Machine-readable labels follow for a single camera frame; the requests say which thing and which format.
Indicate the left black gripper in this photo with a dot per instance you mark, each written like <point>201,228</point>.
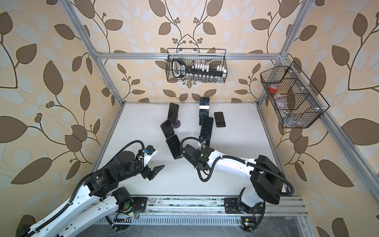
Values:
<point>147,172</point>

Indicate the green phone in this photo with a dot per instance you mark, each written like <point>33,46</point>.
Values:
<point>174,146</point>

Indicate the black phone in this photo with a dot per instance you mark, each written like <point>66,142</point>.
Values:
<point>219,119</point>

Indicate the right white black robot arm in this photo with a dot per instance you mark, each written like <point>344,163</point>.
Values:
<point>268,181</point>

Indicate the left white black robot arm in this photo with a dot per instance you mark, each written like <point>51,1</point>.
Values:
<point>96,196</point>

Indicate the back left round stand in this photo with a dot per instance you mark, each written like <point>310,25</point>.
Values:
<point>177,124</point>

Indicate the back right phone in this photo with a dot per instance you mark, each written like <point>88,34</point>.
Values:
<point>204,106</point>

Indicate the back left phone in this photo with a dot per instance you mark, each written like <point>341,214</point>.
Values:
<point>173,113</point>

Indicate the red capped clear item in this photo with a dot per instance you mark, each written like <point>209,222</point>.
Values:
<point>273,88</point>

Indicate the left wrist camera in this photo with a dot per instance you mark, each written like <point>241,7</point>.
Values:
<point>148,154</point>

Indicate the front aluminium rail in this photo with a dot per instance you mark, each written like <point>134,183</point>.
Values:
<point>202,210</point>

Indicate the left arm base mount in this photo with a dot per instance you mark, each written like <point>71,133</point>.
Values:
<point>132,205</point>

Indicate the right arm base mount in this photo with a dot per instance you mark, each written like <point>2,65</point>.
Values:
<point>242,206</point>

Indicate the back wire basket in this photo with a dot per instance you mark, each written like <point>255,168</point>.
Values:
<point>212,56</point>

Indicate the wire basket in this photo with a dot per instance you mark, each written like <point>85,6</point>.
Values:
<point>212,56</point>
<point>298,102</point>

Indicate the right wire basket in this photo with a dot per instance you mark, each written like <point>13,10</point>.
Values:
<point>298,102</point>

